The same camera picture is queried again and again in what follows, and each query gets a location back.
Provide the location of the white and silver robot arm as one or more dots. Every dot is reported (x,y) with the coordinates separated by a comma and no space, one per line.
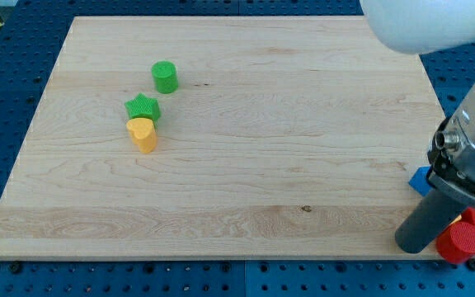
(423,27)

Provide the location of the wooden board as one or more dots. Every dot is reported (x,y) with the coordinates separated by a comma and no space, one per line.
(287,138)

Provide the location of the yellow heart block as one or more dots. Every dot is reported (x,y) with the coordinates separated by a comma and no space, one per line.
(143,134)

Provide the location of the green cylinder block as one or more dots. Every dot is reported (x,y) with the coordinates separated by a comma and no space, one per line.
(164,77)

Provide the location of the green star block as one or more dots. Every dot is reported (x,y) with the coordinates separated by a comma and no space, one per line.
(143,107)

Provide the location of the blue block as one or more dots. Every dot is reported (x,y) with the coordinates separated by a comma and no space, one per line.
(418,181)

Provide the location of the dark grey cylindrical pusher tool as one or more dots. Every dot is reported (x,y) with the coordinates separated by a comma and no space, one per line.
(427,221)

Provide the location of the yellow block behind tool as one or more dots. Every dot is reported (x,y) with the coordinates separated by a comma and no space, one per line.
(457,219)

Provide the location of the red cylinder block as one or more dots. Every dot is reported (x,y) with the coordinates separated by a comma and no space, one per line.
(457,243)

